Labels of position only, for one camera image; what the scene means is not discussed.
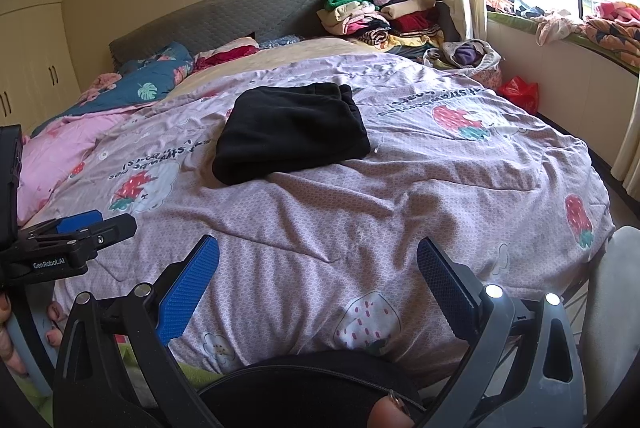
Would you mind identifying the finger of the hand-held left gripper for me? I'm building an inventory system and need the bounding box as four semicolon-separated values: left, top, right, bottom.
20;209;104;242
30;213;138;255

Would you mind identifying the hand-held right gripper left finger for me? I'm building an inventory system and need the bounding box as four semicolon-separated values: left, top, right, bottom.
52;234;221;428

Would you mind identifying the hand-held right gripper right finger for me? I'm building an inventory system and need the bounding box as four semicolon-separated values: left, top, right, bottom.
416;235;586;428

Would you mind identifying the black sweater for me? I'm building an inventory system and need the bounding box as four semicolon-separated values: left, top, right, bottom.
211;82;372;187

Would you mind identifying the pile of folded clothes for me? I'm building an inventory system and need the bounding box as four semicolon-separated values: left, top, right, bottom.
317;0;461;59

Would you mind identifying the heap of clothes on windowsill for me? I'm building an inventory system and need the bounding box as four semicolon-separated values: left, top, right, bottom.
485;0;640;69

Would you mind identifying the person's left hand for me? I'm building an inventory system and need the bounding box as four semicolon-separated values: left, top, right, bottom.
0;293;66;375

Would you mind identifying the person's right hand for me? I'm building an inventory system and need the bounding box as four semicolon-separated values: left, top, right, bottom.
367;390;416;428

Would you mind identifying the pink blanket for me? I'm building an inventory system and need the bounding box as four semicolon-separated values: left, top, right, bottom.
17;113;136;226

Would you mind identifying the green cloth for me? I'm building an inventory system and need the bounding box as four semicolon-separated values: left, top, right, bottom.
10;338;221;424

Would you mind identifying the lilac strawberry-print duvet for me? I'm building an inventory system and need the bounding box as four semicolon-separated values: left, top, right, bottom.
20;50;616;379

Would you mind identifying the cream wardrobe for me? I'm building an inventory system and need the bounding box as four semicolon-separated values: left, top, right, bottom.
0;0;81;134

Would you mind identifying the blue leaf print pillow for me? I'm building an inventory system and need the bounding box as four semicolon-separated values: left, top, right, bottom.
32;40;195;136

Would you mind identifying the red plastic bag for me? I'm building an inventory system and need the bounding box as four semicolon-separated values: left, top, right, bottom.
498;75;540;115

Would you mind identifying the red cloth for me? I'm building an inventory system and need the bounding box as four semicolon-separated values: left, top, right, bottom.
192;37;261;71

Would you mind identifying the floral bag with purple cloth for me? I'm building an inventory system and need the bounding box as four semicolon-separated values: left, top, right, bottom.
424;39;503;89

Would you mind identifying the beige bed sheet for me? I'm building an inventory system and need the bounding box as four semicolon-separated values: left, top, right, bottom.
167;37;426;101

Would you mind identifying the grey quilted headboard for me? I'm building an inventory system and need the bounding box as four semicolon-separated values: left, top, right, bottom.
109;0;328;71

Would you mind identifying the green windowsill mat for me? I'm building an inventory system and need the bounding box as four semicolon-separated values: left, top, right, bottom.
487;10;640;76

